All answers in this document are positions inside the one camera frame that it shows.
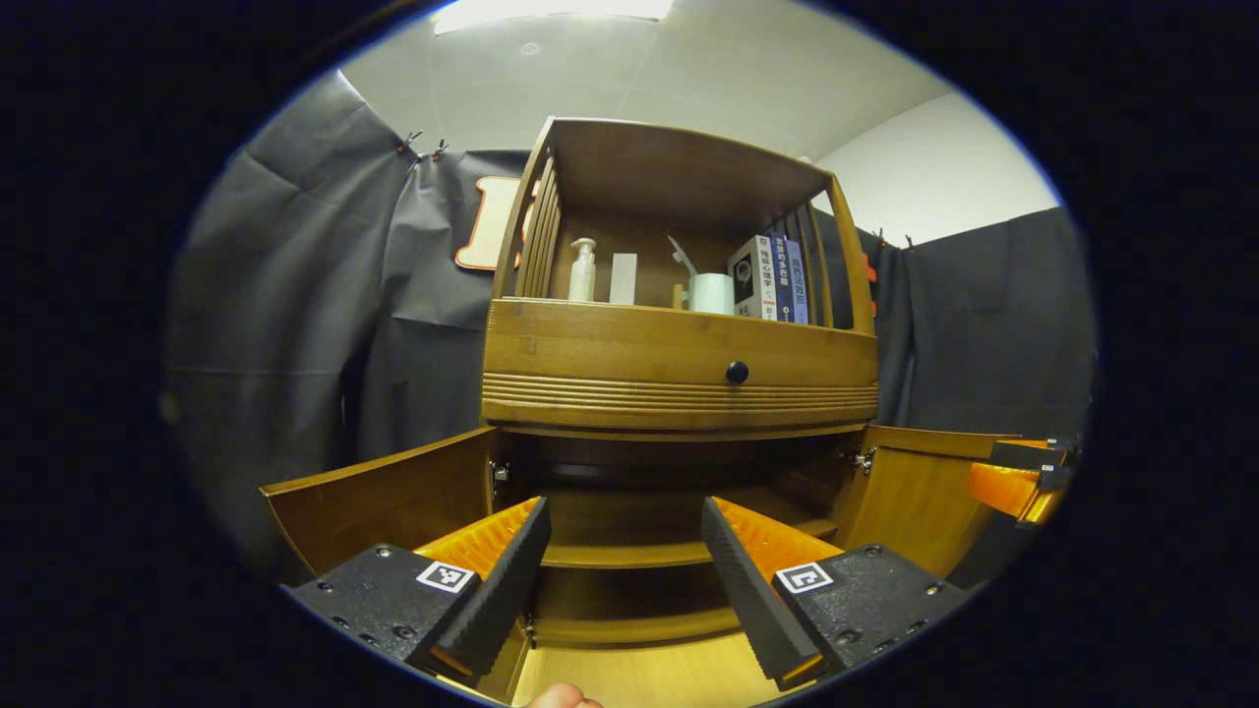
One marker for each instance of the wooden drawer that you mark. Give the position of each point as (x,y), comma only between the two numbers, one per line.
(590,354)

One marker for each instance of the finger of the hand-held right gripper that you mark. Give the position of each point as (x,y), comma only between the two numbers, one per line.
(1028,454)
(1003,489)

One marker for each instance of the pale purple book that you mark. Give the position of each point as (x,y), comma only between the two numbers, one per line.
(799,285)

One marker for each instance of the black backdrop cloth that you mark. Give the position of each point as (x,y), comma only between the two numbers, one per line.
(295,295)

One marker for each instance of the ceiling light panel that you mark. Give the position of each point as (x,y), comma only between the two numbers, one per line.
(551,12)

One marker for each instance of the wooden shoe cabinet door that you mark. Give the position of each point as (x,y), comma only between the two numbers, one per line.
(393,501)
(915,501)

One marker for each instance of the black drawer knob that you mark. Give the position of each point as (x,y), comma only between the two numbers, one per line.
(737,373)

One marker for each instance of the white plastic utensil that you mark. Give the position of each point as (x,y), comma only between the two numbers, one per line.
(682,256)

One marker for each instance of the small white box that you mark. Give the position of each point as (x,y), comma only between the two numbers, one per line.
(624,280)

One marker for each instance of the white pump bottle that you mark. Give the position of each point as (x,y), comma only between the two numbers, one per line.
(582,280)

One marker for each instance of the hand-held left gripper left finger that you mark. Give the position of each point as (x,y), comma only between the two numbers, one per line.
(509,580)

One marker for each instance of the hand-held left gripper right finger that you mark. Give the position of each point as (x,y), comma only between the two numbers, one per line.
(743,590)

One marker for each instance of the wooden double-door shoe cabinet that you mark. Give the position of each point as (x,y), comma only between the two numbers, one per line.
(679,177)

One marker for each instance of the white cup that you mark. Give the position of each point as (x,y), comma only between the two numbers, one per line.
(712,295)

